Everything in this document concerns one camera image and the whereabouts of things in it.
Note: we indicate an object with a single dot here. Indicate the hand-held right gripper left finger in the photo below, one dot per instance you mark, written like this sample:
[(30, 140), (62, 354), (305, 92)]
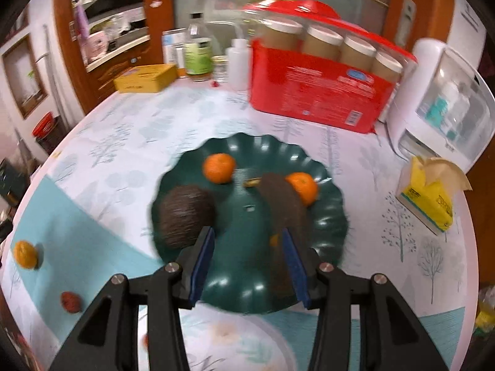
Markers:
[(201, 270)]

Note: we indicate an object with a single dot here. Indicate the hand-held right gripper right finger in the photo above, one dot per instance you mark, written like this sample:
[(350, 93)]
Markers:
[(297, 274)]

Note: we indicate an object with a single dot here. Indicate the dark green scalloped plate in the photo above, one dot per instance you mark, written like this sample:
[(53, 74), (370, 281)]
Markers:
[(236, 247)]

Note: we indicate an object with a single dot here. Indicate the dark avocado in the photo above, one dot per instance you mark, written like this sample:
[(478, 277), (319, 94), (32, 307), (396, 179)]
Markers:
[(181, 212)]

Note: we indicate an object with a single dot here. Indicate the overripe dark banana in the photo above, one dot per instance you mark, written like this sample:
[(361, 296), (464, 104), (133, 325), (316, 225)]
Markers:
[(278, 201)]

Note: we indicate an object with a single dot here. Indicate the round orange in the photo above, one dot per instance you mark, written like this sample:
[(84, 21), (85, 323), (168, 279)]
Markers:
[(303, 189)]

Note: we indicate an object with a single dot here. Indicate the small tangerine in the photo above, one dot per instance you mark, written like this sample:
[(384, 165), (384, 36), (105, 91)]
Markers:
[(219, 168)]

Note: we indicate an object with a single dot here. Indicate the teal striped placemat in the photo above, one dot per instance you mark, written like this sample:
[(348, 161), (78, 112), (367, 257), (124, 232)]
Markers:
[(96, 239)]

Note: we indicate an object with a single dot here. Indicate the red jujube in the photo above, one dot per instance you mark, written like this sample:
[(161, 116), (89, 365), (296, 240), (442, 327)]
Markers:
[(70, 301)]

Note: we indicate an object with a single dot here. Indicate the yellow tissue pack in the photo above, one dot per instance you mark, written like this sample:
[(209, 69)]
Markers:
[(425, 201)]

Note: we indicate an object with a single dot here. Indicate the yellowish orange with stem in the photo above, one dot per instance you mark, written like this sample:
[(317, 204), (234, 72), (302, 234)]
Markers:
[(26, 254)]

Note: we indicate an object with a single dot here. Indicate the red paper cup package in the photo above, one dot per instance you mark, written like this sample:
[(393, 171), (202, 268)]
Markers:
[(309, 85)]

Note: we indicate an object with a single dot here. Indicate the yellow green bag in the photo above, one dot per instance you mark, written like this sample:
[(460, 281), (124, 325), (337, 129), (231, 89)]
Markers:
[(485, 313)]

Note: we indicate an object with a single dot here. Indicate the yellow cardboard box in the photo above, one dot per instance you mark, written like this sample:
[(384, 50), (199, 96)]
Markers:
[(145, 79)]

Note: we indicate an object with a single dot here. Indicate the small glass jar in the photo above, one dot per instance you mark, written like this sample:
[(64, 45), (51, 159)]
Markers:
[(220, 69)]

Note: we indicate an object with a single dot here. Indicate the brown bin red lid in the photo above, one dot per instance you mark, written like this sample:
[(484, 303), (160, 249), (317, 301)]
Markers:
[(48, 131)]

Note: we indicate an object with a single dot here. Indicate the white squeeze bottle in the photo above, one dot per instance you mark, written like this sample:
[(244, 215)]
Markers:
[(236, 65)]

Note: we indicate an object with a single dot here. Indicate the wooden kitchen cabinet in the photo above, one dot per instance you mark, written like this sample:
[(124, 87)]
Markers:
[(116, 73)]

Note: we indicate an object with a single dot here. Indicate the glass bottle green label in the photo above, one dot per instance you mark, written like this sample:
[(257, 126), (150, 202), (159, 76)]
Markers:
[(198, 54)]

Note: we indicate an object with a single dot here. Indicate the blue and white carton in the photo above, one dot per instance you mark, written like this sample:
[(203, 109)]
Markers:
[(172, 48)]

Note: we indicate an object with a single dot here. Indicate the white sterilizer cabinet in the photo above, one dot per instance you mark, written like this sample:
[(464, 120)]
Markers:
[(421, 69)]

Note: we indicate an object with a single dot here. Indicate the purple cloth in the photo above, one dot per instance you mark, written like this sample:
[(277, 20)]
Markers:
[(83, 23)]

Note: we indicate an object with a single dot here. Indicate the wooden window frame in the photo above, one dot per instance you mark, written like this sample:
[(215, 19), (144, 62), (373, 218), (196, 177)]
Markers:
[(38, 81)]

